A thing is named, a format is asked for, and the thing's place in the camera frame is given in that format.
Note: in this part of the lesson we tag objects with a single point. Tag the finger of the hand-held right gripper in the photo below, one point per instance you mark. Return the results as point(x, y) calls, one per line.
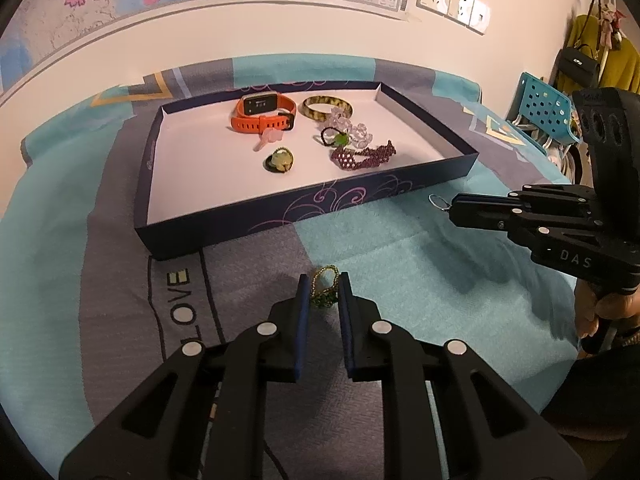
point(480, 205)
point(560, 235)

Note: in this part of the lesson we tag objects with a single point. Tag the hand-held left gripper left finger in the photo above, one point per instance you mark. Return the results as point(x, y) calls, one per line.
point(301, 320)

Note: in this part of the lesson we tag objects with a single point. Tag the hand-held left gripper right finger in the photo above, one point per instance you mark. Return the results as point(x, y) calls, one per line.
point(346, 325)

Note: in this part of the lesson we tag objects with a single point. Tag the dark blue tray box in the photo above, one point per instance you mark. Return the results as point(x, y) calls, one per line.
point(225, 170)

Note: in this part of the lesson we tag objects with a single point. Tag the person's right hand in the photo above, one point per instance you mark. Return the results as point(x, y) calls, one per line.
point(585, 315)

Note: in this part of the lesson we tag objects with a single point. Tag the blue perforated plastic chair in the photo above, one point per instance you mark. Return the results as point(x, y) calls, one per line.
point(542, 105)

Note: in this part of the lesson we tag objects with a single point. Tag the yellow hanging garment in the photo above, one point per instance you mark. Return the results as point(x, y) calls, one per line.
point(622, 67)

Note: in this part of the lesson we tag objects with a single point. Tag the black handbag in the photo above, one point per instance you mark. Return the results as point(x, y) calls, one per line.
point(577, 66)

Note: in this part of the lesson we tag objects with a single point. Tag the white red hanging ornament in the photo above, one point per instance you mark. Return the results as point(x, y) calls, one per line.
point(610, 22)

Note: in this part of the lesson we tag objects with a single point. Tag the tortoiseshell bangle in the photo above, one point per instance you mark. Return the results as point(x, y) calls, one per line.
point(310, 108)

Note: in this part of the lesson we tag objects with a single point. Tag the orange smart watch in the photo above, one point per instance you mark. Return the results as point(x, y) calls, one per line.
point(257, 104)

